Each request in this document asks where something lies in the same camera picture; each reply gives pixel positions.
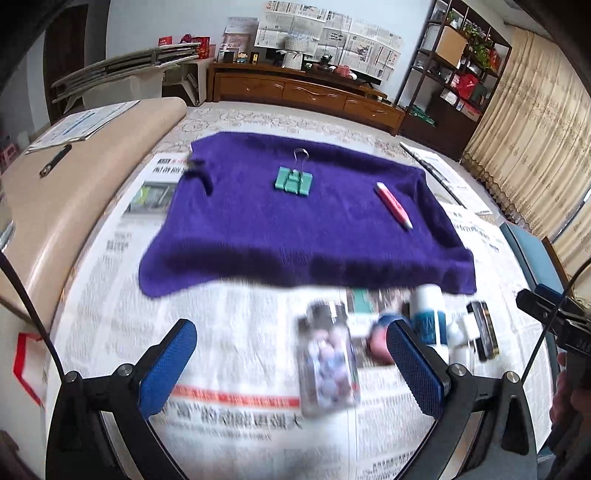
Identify white usb plug light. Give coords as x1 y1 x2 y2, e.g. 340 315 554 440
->
447 313 481 357

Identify wooden tv cabinet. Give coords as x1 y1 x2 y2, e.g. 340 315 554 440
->
206 62 405 136

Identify blue chair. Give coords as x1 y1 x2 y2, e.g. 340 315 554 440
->
500 222 564 293

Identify newspapers on wall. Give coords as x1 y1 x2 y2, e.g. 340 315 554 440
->
253 1 404 82

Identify white side table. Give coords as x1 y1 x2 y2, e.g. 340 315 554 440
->
162 58 214 107

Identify blue white cylindrical bottle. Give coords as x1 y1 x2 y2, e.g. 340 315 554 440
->
410 284 448 345

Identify clear candy bottle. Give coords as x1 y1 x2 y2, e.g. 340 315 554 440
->
297 301 361 418

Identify beige sofa armrest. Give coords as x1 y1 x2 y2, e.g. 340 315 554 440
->
2 98 186 325

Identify newspaper on table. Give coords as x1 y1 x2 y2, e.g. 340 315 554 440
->
45 151 555 480

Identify pink vaseline jar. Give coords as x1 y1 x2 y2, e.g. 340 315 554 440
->
367 312 406 365

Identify green binder clip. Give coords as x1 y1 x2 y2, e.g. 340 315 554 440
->
273 148 314 197

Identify white lace tablecloth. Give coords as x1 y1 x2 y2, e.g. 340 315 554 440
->
151 102 417 158

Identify folded newspaper at right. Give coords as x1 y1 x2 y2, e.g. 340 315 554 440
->
401 142 493 215

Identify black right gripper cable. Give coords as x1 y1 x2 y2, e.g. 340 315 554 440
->
526 257 591 384

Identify white paper on armrest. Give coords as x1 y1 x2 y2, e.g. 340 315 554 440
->
24 100 139 154

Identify beige curtain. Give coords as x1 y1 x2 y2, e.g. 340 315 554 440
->
463 27 590 273

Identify black pen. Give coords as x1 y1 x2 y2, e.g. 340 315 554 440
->
39 144 72 178

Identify purple towel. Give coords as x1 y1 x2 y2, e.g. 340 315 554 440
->
138 132 477 298

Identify dark shelving unit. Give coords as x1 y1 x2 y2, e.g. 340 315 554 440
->
397 1 512 161

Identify person's right hand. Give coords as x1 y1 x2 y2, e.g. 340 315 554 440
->
549 352 591 437

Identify pink white lip balm tube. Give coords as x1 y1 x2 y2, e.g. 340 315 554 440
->
375 182 414 230

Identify black gold lighter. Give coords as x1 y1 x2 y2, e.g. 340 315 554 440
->
467 301 499 362

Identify folded grey rack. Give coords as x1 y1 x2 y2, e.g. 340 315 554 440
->
51 43 199 104

